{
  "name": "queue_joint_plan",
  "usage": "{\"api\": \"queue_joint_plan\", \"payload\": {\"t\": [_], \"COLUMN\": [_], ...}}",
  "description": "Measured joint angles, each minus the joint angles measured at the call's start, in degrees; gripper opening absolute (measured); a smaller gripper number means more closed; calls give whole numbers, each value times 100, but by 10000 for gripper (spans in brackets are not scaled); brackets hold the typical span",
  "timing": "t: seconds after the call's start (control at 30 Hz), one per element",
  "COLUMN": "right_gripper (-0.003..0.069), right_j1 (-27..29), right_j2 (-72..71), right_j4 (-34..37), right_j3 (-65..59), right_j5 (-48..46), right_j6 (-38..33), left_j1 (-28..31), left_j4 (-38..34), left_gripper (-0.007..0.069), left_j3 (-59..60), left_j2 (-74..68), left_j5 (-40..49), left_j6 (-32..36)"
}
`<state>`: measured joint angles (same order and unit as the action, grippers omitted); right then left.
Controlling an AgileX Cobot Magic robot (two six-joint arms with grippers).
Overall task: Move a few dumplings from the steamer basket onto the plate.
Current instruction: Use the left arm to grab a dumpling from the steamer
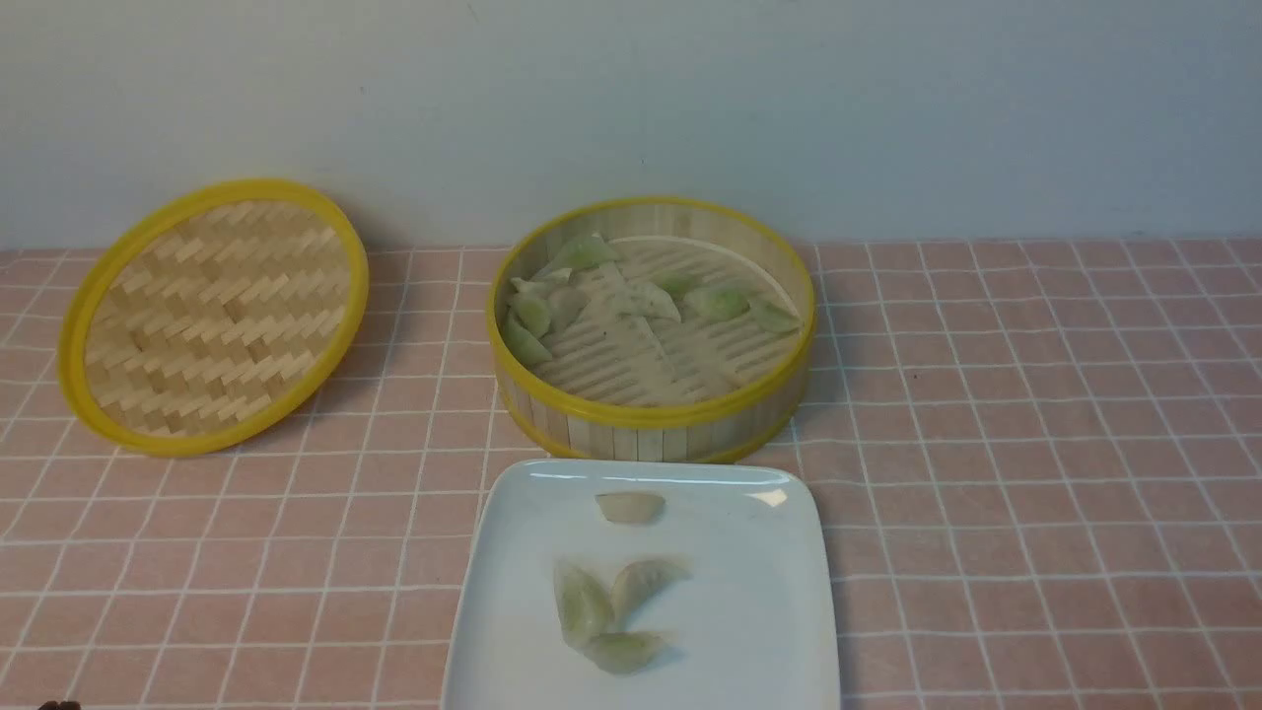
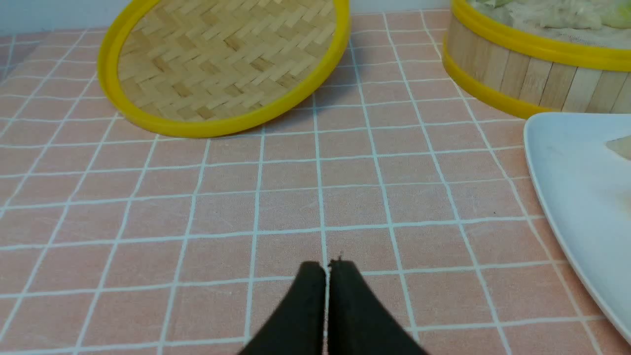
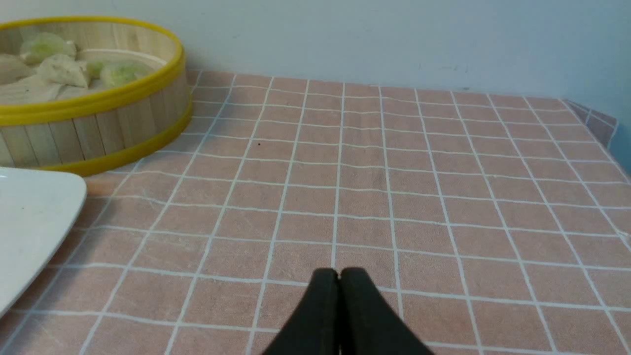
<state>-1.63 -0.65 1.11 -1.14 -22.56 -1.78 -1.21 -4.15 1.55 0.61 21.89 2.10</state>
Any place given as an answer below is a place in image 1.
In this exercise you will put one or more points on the white speckled dumpling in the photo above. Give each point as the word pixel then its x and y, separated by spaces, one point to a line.
pixel 645 300

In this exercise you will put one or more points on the pale dumpling top of plate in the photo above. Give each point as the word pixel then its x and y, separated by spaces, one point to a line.
pixel 630 508

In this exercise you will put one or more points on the pale dumpling of plate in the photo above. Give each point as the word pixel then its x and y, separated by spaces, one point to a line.
pixel 639 582
pixel 630 508

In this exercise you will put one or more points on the pale dumpling middle of plate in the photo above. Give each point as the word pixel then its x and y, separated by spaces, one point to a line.
pixel 639 582

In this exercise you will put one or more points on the green dumpling left on plate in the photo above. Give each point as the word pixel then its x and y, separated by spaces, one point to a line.
pixel 583 605

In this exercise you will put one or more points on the green dumpling bottom of plate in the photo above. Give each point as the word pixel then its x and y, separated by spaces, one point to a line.
pixel 624 653

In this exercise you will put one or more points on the white square plate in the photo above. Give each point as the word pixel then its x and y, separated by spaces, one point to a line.
pixel 753 627

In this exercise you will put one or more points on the white steamer liner paper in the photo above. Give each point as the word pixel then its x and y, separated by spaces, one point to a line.
pixel 614 359

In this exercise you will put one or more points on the bamboo steamer basket yellow rim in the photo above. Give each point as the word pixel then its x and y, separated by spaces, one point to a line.
pixel 754 380

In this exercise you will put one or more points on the small green dumpling steamer centre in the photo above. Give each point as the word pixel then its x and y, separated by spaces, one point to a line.
pixel 676 283

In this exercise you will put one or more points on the pink checkered tablecloth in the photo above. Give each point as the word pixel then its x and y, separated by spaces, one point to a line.
pixel 1037 467

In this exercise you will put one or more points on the bamboo steamer lid yellow rim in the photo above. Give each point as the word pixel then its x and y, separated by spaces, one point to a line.
pixel 214 318

